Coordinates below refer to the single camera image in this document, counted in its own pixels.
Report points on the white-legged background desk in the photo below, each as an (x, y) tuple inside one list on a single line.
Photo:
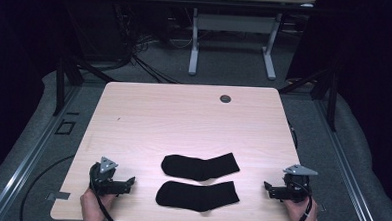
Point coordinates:
[(234, 23)]

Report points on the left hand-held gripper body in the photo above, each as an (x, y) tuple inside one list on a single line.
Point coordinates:
[(104, 183)]

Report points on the black metal stand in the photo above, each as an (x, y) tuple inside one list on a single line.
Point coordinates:
[(333, 99), (60, 84)]

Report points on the grey tape piece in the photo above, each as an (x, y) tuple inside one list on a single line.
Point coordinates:
[(58, 196)]

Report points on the black tape square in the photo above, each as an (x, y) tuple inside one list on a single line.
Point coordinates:
[(59, 127)]

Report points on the person's right hand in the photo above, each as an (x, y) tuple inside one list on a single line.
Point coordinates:
[(304, 215)]

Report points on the black sock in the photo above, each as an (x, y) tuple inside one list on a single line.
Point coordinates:
[(197, 196), (195, 167)]

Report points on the aluminium floor rail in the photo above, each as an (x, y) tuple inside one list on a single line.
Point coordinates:
[(32, 156), (348, 173)]

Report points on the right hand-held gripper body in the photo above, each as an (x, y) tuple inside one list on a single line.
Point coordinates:
[(295, 188)]

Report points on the person's left hand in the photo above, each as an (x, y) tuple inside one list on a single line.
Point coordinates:
[(93, 207)]

